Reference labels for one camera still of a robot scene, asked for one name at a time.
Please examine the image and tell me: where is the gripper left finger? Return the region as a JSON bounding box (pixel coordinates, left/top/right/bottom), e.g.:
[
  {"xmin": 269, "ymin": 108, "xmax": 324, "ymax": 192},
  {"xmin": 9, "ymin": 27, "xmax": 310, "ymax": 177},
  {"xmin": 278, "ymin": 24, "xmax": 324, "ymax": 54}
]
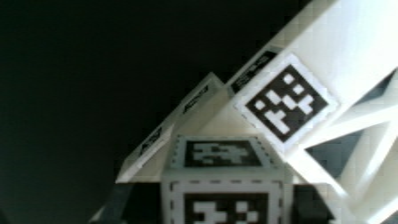
[{"xmin": 88, "ymin": 183, "xmax": 162, "ymax": 224}]

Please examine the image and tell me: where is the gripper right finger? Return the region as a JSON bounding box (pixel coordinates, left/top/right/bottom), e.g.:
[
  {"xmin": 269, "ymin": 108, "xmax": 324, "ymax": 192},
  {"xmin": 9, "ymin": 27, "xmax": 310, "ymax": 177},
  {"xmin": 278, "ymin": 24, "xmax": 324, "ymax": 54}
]
[{"xmin": 292, "ymin": 185, "xmax": 334, "ymax": 224}]

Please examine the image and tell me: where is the white chair back part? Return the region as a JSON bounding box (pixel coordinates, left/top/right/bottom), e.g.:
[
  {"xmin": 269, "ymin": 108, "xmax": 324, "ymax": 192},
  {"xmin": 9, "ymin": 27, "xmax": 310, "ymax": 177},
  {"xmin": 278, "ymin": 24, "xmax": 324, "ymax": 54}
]
[{"xmin": 116, "ymin": 0, "xmax": 398, "ymax": 224}]

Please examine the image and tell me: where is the white tagged cube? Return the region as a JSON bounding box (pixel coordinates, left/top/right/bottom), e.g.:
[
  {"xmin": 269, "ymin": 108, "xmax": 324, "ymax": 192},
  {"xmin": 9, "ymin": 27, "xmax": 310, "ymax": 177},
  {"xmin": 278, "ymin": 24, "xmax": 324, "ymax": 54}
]
[{"xmin": 162, "ymin": 136, "xmax": 294, "ymax": 224}]

